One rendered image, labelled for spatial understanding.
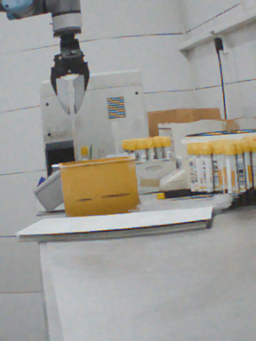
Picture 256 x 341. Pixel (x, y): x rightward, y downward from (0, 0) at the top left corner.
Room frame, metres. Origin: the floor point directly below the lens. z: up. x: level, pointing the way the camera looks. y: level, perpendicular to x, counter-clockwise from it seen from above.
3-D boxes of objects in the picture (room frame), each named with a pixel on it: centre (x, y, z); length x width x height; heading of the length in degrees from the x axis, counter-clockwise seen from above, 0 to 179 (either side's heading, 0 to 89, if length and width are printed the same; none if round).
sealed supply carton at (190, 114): (3.09, -0.20, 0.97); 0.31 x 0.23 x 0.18; 179
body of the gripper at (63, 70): (2.19, 0.11, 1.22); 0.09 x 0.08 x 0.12; 3
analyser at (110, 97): (2.67, 0.08, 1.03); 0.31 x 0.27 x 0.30; 5
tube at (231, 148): (1.65, -0.18, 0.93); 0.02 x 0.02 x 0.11
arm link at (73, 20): (2.18, 0.11, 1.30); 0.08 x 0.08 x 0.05
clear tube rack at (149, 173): (2.28, -0.05, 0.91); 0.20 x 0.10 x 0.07; 5
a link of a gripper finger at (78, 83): (2.19, 0.09, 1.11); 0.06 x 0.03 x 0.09; 3
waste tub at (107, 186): (1.78, 0.06, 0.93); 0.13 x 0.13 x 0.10; 4
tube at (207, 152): (1.74, -0.15, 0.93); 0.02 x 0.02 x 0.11
